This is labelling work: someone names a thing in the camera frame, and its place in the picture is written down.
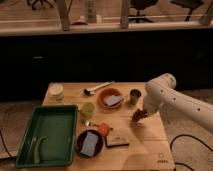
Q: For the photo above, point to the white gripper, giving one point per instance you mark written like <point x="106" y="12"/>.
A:
<point x="151" y="107"/>

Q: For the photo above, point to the bunch of dark grapes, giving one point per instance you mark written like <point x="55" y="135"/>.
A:
<point x="139" y="114"/>

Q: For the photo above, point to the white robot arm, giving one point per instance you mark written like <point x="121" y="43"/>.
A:
<point x="161" y="90"/>

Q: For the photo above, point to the dark plastic cup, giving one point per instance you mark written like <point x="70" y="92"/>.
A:
<point x="135" y="94"/>

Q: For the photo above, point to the small green cup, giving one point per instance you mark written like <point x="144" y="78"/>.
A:
<point x="88" y="109"/>

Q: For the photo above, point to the grey sponge in orange bowl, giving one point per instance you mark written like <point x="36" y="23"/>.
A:
<point x="112" y="100"/>

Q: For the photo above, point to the orange bowl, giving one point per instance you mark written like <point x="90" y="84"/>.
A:
<point x="108" y="92"/>

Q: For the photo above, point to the brown rectangular block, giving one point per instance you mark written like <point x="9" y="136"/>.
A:
<point x="115" y="140"/>

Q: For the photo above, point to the small orange fruit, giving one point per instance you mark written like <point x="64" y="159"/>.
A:
<point x="103" y="129"/>

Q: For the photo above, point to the grey sponge on plate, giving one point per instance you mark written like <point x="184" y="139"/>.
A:
<point x="89" y="144"/>

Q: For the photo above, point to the dark round plate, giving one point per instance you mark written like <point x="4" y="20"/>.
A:
<point x="81" y="138"/>

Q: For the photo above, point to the green plastic tray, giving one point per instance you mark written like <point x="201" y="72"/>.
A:
<point x="58" y="123"/>

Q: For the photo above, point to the black office chair centre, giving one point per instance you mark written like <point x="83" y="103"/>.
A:
<point x="139" y="5"/>

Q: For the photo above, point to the black office chair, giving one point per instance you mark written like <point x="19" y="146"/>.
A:
<point x="190" y="4"/>
<point x="43" y="3"/>
<point x="139" y="5"/>

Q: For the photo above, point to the black office chair right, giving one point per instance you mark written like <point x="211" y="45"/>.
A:
<point x="190" y="4"/>

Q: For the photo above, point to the green vegetable in tray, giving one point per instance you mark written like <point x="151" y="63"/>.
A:
<point x="36" y="154"/>

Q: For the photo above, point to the black office chair left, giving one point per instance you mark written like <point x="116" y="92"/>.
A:
<point x="43" y="3"/>

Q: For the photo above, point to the wooden post centre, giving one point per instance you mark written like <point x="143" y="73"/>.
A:
<point x="124" y="19"/>

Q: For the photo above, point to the wooden post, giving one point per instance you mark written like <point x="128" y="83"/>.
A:
<point x="63" y="14"/>
<point x="124" y="19"/>
<point x="208" y="16"/>

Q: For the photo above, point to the wooden post right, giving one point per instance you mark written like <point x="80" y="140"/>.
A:
<point x="208" y="16"/>

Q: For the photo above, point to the wooden post left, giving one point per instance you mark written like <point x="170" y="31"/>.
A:
<point x="63" y="14"/>

